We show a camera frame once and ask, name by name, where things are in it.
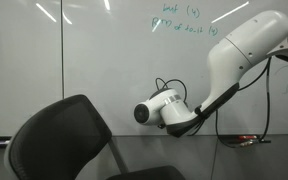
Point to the large white whiteboard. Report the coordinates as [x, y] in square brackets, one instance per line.
[118, 52]

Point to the red whiteboard marker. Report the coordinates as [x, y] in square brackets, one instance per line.
[247, 137]

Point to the black marker tray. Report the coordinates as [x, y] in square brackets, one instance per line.
[233, 139]

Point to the black mesh office chair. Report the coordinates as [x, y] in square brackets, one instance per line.
[58, 141]

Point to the left white whiteboard panel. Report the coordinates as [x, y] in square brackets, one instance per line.
[30, 59]

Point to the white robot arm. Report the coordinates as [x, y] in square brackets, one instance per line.
[262, 36]

